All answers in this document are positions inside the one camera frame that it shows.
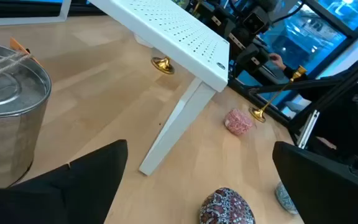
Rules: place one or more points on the pink patterned candle tin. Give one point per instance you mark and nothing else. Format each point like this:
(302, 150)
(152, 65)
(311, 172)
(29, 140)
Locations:
(238, 122)

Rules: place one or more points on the white perforated metal shelf riser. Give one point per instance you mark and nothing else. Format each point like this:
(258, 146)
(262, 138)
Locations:
(172, 31)

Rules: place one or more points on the tall thin gold candlestick holder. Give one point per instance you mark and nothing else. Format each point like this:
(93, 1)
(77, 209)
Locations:
(257, 113)

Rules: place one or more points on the orange paper tag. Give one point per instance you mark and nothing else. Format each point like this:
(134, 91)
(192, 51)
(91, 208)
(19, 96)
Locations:
(16, 46)

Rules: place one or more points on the aluminium corner post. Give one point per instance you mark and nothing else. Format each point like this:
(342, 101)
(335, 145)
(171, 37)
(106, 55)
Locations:
(308, 129)

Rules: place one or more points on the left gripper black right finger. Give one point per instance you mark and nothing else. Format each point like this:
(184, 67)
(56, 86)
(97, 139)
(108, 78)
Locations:
(328, 193)

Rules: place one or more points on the white framed board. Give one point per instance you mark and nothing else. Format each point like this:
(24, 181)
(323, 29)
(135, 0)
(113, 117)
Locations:
(64, 12)

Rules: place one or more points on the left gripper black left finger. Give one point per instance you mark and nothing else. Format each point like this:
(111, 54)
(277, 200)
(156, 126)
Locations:
(73, 193)

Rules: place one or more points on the black table frame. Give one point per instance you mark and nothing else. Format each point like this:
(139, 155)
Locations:
(306, 84)

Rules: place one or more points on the person's hand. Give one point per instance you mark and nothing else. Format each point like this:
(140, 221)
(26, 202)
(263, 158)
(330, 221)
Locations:
(277, 60)

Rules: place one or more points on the short gold candlestick holder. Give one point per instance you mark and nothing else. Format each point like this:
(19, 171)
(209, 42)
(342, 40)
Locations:
(163, 64)

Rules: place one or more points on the silver metal tin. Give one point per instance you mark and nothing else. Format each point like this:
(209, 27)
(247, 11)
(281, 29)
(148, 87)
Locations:
(8, 130)

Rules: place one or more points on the patterned red blue ball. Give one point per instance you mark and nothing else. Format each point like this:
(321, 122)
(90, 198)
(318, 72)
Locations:
(225, 207)

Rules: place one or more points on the jute twine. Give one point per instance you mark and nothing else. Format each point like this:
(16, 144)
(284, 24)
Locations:
(11, 62)

